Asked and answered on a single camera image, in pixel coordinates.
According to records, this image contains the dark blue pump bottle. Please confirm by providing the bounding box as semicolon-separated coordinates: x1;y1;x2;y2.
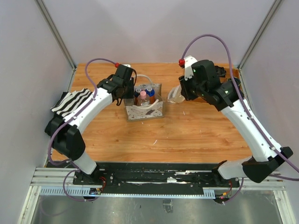
134;88;142;105

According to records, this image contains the clear bottle pink cap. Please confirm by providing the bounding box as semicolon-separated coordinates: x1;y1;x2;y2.
137;91;150;106

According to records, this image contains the clear bottle white cap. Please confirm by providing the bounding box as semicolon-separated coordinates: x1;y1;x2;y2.
167;85;185;104

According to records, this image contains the black white striped cloth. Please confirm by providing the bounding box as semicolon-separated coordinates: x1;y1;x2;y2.
44;88;93;140

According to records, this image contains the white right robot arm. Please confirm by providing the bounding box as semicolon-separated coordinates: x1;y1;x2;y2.
179;56;293;187

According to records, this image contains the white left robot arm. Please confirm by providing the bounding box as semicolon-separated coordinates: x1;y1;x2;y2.
47;64;136;185

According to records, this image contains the printed canvas tote bag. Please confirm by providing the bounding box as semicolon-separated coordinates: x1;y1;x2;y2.
124;74;164;122

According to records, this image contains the black rolled tie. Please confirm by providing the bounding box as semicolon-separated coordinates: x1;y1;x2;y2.
215;65;227;77

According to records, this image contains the bright blue pump bottle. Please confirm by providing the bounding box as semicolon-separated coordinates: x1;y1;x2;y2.
145;86;155;104

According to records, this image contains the green yellow rolled tie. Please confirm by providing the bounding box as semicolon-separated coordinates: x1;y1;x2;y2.
231;77;241;89

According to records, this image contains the wooden divided tray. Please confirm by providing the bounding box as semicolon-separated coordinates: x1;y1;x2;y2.
198;64;243;103

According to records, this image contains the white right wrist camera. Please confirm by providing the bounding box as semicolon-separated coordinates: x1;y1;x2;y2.
184;56;198;81

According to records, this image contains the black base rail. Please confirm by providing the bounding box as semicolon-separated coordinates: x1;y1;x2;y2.
73;162;240;195

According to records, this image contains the left aluminium frame post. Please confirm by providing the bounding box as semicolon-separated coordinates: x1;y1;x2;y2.
35;0;78;70

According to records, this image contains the aluminium frame post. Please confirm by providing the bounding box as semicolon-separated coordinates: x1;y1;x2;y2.
35;0;78;70
237;0;284;70

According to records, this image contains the right aluminium frame post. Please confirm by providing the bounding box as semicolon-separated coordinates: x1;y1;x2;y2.
237;0;284;70

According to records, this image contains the grey slotted cable duct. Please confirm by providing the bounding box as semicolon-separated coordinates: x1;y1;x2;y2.
38;186;215;199

